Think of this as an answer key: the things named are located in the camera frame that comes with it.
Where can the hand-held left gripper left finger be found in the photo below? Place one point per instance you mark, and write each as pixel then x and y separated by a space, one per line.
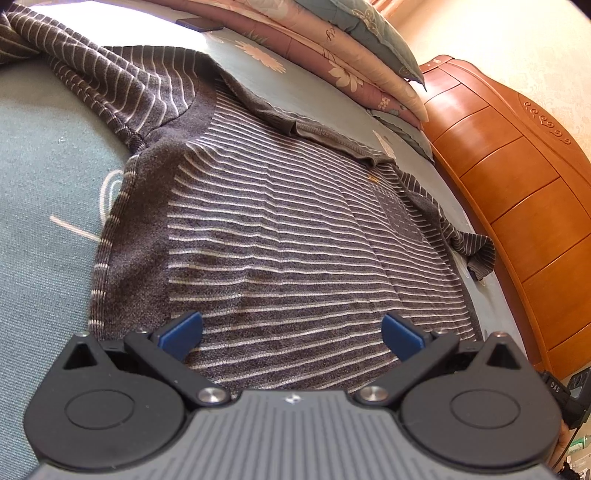
pixel 182 332

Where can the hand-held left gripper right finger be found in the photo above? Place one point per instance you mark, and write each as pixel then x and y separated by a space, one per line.
pixel 401 337

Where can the grey striped sweater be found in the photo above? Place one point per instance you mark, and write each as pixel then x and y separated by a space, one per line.
pixel 286 230

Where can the flat grey-green pillow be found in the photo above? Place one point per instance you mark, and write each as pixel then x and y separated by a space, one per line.
pixel 406 134

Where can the teal floral bed sheet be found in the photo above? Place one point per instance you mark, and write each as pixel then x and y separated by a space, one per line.
pixel 37 184

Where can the beige floral quilt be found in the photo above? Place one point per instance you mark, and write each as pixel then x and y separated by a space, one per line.
pixel 369 64

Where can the teal pillow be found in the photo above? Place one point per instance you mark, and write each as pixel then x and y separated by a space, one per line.
pixel 369 32

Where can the black phone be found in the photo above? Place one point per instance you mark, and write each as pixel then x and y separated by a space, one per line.
pixel 199 24

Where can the pink floral quilt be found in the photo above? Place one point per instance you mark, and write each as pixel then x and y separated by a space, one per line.
pixel 295 41

